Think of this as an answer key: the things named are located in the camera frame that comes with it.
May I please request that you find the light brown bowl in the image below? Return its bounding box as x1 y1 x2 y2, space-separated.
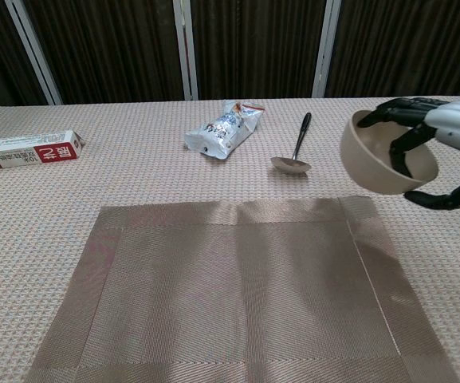
340 109 440 195

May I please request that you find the brown woven placemat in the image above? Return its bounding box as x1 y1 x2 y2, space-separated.
24 195 460 383

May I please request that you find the white foil snack bag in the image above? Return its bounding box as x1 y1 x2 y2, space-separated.
183 99 263 160

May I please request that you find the beige woven tablecloth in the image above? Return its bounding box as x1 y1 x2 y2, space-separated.
0 94 460 383

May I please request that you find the long white red box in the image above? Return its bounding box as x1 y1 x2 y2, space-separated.
0 129 85 173

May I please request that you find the grey screen frame post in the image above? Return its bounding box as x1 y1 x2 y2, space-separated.
312 0 341 99
5 0 64 106
172 0 199 101

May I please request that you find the steel ladle black handle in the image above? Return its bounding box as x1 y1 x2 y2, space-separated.
269 112 313 176

